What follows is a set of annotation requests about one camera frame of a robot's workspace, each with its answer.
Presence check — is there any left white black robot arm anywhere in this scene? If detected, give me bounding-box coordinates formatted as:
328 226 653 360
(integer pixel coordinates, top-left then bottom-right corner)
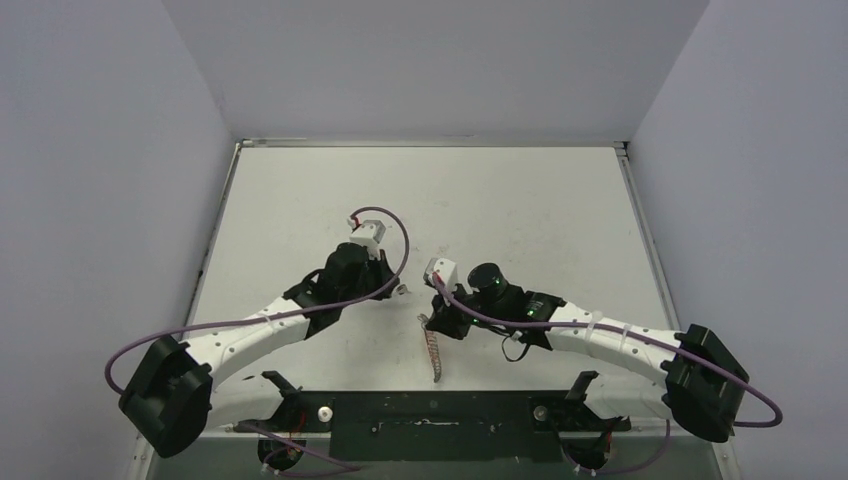
118 242 400 458

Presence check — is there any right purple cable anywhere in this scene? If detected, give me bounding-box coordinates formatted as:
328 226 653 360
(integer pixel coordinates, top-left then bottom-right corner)
430 274 784 478

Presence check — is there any black mounting base plate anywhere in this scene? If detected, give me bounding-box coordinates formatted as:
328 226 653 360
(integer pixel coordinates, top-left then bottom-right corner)
235 390 631 462

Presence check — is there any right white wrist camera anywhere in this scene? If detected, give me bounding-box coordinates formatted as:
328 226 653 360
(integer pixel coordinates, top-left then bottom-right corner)
423 257 458 293

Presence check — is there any metal keyring organizer red handle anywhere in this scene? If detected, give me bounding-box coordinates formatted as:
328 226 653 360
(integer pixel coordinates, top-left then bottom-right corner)
417 314 443 384

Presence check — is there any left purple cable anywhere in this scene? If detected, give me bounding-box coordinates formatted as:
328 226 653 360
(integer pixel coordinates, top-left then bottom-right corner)
104 206 411 478

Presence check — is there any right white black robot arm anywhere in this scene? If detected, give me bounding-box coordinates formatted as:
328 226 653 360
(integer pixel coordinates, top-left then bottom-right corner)
423 258 750 443

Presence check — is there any purple cable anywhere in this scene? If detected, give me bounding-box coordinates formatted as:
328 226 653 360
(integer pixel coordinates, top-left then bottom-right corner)
430 274 784 478
104 206 411 478

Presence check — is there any aluminium frame rail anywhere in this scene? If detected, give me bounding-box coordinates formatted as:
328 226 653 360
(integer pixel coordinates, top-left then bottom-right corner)
151 421 332 443

